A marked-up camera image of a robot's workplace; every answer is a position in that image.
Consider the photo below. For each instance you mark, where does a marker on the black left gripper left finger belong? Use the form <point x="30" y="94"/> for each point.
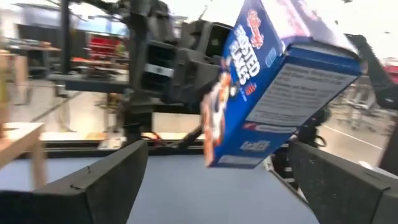
<point x="93" y="193"/>

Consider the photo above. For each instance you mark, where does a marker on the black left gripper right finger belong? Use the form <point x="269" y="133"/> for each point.
<point x="342" y="193"/>

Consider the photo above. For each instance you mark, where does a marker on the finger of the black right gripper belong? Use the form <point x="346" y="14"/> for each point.
<point x="377" y="81"/>

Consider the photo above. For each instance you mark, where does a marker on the blue Frosted Flakes cereal box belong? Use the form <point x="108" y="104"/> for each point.
<point x="280" y="93"/>

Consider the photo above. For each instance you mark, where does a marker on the wooden slatted shelf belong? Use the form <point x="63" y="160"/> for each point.
<point x="18" y="137"/>

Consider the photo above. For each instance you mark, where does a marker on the red storage rack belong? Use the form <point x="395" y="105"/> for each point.
<point x="102" y="46"/>

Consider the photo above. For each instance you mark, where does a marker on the black metal post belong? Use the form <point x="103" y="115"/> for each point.
<point x="65" y="34"/>

